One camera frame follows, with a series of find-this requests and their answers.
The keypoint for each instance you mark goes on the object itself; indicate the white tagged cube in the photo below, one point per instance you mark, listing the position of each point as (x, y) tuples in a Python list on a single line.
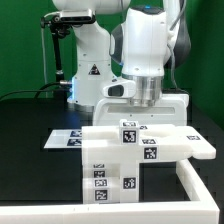
[(128, 131)]

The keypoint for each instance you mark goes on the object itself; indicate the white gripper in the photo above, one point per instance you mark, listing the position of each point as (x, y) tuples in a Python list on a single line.
[(169, 109)]

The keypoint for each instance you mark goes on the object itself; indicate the grey mounted camera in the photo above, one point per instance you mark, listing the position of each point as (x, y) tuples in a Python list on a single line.
[(82, 16)]

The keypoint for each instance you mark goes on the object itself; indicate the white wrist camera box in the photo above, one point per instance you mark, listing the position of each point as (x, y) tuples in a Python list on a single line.
[(119, 89)]

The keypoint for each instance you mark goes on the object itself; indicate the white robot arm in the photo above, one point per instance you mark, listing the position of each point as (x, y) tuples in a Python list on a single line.
[(122, 52)]

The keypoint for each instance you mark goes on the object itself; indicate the white U-shaped fence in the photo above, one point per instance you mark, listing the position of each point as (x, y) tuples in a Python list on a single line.
[(200, 209)]

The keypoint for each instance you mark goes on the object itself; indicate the white chair back frame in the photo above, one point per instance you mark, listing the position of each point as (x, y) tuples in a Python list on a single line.
[(156, 144)]

